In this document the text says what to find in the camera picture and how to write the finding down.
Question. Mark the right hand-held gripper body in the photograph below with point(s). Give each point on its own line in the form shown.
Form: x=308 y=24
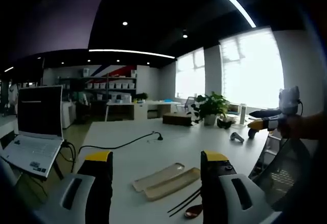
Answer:
x=289 y=101

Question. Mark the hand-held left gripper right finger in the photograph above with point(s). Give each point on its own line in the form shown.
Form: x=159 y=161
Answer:
x=214 y=183

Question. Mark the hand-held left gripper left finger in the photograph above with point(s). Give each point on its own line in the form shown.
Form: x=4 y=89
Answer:
x=99 y=183

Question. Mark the black chopstick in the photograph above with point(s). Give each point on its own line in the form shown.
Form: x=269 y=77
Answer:
x=186 y=204
x=187 y=199

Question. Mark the brown spoon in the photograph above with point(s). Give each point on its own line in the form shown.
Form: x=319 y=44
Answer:
x=194 y=211

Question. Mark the beige cutlery case tray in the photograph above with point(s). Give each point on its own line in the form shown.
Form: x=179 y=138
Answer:
x=173 y=184

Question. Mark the beige phone case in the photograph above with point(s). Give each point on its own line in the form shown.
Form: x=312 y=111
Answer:
x=158 y=176

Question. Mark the person's right hand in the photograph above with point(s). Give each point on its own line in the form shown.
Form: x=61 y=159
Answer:
x=291 y=126

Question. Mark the white tower appliance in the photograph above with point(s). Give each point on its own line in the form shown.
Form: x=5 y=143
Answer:
x=243 y=113

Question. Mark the white handheld controller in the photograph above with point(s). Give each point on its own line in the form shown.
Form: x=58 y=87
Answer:
x=237 y=137

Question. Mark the black headset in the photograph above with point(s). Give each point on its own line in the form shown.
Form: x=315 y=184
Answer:
x=224 y=123

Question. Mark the black laptop stand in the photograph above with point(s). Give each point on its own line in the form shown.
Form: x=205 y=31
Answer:
x=58 y=169

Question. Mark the grey mesh office chair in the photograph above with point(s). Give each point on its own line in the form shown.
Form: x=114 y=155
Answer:
x=283 y=173

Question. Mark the potted green plant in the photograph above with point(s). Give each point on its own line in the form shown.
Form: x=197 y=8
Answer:
x=212 y=107

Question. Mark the brown tissue box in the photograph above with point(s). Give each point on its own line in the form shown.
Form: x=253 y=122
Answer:
x=176 y=119

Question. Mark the grey background office chair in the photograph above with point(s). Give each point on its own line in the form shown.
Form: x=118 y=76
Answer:
x=189 y=105

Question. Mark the white laptop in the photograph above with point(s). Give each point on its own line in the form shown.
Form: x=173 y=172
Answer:
x=38 y=121

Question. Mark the white background desk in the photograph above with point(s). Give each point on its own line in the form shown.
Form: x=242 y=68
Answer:
x=143 y=107

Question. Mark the storage shelf with white bins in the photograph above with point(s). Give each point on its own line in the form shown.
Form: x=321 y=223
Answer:
x=110 y=84

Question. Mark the round ceiling downlight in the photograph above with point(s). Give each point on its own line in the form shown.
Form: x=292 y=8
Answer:
x=125 y=23
x=185 y=36

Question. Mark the long ceiling light strip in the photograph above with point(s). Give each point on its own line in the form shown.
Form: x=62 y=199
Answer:
x=132 y=52
x=230 y=0

